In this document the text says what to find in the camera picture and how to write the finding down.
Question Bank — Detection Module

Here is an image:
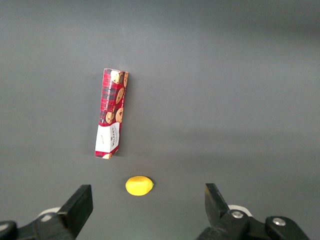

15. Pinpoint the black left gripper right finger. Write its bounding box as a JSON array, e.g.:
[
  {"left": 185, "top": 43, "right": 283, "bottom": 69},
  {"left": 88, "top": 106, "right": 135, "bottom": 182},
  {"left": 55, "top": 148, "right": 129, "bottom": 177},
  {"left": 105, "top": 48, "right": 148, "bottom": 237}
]
[{"left": 196, "top": 182, "right": 311, "bottom": 240}]

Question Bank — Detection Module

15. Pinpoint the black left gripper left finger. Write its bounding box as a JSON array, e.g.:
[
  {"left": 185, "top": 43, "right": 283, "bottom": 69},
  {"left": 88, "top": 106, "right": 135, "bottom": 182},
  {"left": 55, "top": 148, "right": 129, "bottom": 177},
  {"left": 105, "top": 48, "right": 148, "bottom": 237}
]
[{"left": 0, "top": 184, "right": 94, "bottom": 240}]

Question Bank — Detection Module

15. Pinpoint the yellow lemon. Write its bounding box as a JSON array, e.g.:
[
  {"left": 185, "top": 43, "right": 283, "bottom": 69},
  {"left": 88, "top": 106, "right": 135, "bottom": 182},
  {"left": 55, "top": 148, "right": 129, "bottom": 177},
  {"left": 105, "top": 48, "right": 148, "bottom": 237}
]
[{"left": 124, "top": 175, "right": 155, "bottom": 197}]

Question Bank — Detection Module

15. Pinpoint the red tartan cookie box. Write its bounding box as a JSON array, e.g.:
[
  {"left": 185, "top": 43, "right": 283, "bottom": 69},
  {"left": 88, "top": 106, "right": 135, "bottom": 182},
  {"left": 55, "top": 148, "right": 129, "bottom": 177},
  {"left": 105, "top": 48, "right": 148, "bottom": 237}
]
[{"left": 94, "top": 68, "right": 130, "bottom": 160}]

